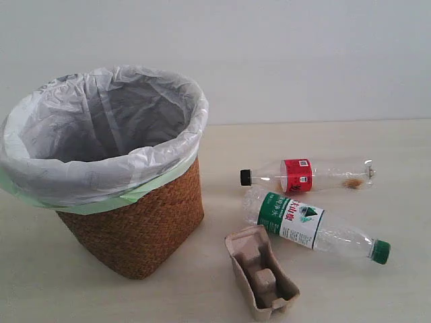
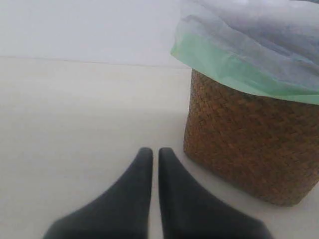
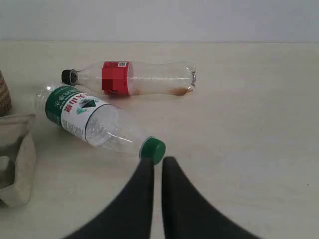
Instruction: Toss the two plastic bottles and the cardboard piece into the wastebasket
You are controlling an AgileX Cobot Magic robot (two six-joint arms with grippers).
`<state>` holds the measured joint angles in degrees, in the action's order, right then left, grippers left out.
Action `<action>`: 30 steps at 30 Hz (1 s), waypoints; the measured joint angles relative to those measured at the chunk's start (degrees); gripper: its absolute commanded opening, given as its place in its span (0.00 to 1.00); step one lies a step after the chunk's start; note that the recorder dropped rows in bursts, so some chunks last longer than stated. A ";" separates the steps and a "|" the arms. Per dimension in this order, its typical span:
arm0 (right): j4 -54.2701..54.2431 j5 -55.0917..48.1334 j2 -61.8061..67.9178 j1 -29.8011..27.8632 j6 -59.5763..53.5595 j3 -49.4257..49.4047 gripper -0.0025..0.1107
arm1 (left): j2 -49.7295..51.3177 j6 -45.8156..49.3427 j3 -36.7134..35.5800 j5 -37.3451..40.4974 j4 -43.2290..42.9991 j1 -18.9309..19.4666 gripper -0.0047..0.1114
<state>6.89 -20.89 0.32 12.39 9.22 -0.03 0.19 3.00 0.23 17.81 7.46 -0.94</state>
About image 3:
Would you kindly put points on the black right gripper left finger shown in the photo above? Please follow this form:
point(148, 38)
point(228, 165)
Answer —
point(129, 215)

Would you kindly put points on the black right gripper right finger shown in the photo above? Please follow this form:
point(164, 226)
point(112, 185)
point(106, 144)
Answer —
point(187, 214)

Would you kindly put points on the clear bottle green cap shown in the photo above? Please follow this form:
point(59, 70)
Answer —
point(97, 122)

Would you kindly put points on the beige paper carton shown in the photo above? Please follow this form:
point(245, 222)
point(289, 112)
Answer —
point(17, 159)

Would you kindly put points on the clear cola bottle red label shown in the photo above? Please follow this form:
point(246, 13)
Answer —
point(129, 78)

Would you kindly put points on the woven brown wastebasket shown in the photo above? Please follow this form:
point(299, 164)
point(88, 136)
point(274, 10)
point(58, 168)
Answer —
point(5, 99)

